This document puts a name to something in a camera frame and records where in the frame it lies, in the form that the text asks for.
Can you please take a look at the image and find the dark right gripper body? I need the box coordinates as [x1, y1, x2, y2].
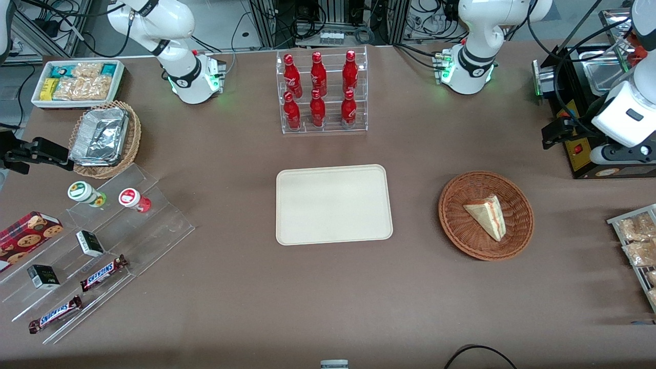
[0, 131, 30, 175]

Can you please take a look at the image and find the black food warmer machine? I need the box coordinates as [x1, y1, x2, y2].
[533, 8, 656, 180]

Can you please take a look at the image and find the red tartan cookie box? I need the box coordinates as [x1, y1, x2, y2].
[0, 211, 64, 268]

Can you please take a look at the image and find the white rectangular snack bin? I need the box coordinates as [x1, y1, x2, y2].
[31, 59, 126, 110]

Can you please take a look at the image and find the cream plastic tray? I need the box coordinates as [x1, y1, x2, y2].
[276, 164, 394, 246]

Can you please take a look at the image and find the small black box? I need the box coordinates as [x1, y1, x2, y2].
[27, 264, 60, 291]
[76, 231, 105, 258]

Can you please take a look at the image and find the red cola bottle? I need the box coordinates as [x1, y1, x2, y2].
[310, 51, 328, 97]
[340, 90, 358, 128]
[283, 53, 303, 99]
[283, 91, 302, 131]
[342, 50, 359, 95]
[309, 89, 327, 129]

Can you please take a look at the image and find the clear acrylic bottle rack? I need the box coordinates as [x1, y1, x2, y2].
[276, 46, 368, 135]

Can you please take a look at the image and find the aluminium foil container stack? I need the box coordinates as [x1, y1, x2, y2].
[70, 107, 130, 167]

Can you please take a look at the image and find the white cup green lid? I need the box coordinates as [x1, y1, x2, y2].
[67, 181, 107, 208]

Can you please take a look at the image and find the triangular sandwich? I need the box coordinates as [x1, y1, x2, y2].
[463, 194, 507, 242]

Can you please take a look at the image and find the grey oblong wrist camera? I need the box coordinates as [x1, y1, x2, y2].
[589, 145, 656, 165]

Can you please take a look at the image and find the round brown wicker basket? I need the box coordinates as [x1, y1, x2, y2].
[438, 171, 535, 262]

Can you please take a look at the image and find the oval brown wicker basket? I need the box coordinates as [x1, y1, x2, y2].
[68, 100, 142, 179]

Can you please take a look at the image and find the steel food pan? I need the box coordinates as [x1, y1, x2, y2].
[584, 57, 631, 97]

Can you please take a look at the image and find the clear acrylic stepped stand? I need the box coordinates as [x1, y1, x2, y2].
[0, 163, 196, 345]

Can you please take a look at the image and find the black table cable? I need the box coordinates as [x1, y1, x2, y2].
[443, 344, 518, 369]

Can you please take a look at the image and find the Snickers chocolate bar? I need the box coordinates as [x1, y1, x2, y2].
[28, 295, 83, 334]
[80, 255, 129, 293]

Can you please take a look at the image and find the tray of wrapped snacks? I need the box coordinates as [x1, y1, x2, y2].
[607, 204, 656, 314]

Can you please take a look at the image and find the white cup red lid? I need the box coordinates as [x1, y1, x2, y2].
[118, 188, 152, 214]

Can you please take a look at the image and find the aluminium frame rack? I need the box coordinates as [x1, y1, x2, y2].
[249, 0, 411, 48]

